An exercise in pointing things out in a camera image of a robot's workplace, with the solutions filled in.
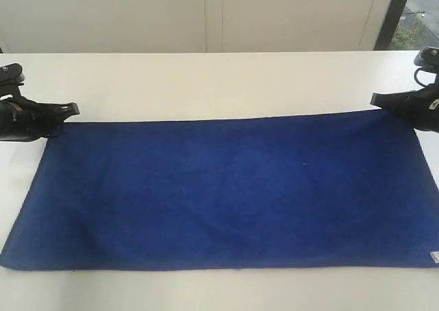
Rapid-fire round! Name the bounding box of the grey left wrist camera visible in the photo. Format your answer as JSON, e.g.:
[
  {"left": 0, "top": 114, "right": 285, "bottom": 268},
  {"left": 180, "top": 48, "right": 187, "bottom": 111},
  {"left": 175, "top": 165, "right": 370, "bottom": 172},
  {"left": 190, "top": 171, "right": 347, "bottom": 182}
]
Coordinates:
[{"left": 0, "top": 63, "right": 25, "bottom": 97}]

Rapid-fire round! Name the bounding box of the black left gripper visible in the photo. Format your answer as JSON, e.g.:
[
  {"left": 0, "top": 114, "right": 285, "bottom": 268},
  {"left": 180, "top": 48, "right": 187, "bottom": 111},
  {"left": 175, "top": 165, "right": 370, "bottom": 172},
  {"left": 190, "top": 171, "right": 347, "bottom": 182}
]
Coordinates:
[{"left": 1, "top": 97, "right": 80, "bottom": 142}]

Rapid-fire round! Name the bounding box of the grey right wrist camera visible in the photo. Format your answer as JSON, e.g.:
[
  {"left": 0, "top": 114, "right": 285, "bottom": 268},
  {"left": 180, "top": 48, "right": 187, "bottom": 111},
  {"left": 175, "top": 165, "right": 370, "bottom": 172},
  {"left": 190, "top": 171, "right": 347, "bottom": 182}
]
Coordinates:
[{"left": 414, "top": 47, "right": 439, "bottom": 73}]

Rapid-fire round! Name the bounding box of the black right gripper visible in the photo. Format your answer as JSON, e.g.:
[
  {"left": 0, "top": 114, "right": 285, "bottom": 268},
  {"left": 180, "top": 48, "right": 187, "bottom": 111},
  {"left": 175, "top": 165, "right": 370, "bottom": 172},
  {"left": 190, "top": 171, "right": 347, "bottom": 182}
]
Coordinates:
[{"left": 370, "top": 84, "right": 438, "bottom": 133}]

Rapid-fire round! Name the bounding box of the black window frame post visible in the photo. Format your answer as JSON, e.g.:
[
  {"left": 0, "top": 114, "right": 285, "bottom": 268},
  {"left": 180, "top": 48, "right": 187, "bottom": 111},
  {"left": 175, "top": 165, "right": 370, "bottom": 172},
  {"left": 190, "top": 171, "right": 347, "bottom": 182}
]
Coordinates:
[{"left": 373, "top": 0, "right": 407, "bottom": 51}]

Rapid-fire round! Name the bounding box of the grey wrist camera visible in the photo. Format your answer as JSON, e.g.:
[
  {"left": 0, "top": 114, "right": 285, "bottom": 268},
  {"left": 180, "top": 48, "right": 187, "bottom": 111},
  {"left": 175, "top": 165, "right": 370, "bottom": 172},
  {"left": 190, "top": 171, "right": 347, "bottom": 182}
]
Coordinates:
[
  {"left": 0, "top": 63, "right": 25, "bottom": 97},
  {"left": 414, "top": 47, "right": 439, "bottom": 73}
]

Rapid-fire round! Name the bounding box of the blue terry towel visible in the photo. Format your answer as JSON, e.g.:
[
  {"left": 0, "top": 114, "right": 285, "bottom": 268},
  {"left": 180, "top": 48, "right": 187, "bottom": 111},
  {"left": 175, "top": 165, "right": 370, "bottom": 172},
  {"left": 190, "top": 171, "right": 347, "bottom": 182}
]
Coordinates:
[{"left": 1, "top": 110, "right": 438, "bottom": 270}]

